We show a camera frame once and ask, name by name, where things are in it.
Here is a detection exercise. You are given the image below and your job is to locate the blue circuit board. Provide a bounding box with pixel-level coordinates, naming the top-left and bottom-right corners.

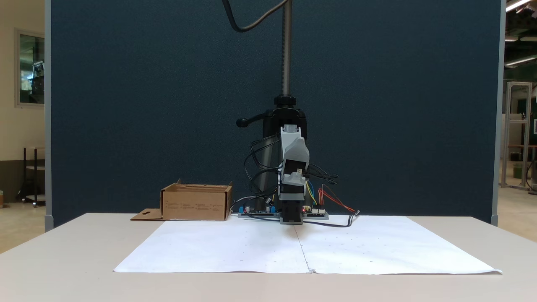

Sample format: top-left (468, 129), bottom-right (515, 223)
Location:
top-left (237, 205), bottom-right (280, 218)

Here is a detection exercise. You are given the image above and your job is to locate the brown cardboard box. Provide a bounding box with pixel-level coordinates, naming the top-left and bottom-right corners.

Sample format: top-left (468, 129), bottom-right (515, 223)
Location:
top-left (130, 179), bottom-right (234, 222)

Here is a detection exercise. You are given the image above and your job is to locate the white paper sheet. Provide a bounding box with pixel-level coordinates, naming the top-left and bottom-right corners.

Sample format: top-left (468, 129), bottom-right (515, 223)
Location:
top-left (113, 216), bottom-right (503, 276)

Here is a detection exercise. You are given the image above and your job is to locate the dark blue partition panel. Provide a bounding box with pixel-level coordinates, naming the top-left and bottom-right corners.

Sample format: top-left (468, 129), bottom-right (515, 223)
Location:
top-left (45, 0), bottom-right (506, 228)

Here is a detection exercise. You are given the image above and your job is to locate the black shelf cart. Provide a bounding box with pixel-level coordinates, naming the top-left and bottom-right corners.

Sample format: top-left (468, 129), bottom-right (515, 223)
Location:
top-left (17, 146), bottom-right (46, 208)

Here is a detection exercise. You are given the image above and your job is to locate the yellow jumper wire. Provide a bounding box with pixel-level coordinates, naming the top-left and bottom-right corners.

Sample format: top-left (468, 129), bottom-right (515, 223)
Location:
top-left (305, 180), bottom-right (318, 206)

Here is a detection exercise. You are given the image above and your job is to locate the thin black arm wire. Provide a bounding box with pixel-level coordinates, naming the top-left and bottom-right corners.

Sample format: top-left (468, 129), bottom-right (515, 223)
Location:
top-left (304, 163), bottom-right (339, 185)
top-left (247, 167), bottom-right (281, 198)
top-left (245, 134), bottom-right (282, 173)

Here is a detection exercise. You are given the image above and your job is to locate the circuit board with coloured wires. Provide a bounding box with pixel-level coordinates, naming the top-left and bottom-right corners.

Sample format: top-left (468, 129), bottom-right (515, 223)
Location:
top-left (303, 205), bottom-right (330, 220)

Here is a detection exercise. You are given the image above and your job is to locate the grey thin cable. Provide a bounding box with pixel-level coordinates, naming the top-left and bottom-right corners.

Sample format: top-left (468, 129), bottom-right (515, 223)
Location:
top-left (229, 194), bottom-right (270, 213)

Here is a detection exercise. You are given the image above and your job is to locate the black power cable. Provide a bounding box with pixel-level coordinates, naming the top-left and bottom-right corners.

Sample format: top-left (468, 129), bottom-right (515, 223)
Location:
top-left (302, 210), bottom-right (361, 229)

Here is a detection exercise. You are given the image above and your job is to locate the black camera tripod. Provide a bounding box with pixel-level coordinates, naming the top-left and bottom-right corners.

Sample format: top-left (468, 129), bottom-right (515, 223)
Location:
top-left (236, 0), bottom-right (309, 211)

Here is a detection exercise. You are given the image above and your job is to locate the black camera cable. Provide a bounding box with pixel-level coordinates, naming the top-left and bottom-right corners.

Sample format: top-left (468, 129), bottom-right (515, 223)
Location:
top-left (221, 0), bottom-right (291, 34)

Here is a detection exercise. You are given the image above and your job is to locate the metal frame rack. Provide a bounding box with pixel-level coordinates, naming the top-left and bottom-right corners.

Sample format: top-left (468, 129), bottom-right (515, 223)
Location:
top-left (501, 81), bottom-right (534, 190)

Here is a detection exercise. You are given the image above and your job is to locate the framed wall window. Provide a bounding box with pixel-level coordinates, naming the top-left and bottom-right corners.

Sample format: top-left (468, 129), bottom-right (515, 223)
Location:
top-left (15, 28), bottom-right (46, 109)

